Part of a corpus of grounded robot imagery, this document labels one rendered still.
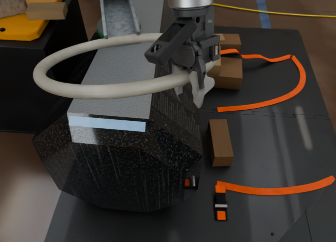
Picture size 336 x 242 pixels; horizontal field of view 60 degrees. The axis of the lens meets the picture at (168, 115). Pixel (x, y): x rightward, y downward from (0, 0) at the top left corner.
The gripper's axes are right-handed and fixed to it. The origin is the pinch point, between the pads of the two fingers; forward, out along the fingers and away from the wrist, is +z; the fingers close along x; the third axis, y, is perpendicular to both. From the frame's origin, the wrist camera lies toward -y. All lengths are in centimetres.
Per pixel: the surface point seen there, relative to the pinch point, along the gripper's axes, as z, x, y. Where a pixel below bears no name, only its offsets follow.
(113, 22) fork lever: -9, 56, 16
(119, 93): -5.8, 3.7, -15.1
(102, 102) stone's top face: 20, 56, 5
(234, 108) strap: 74, 76, 120
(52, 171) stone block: 55, 77, -16
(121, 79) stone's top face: 16, 61, 19
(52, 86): -6.6, 16.9, -23.4
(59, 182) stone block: 65, 80, -14
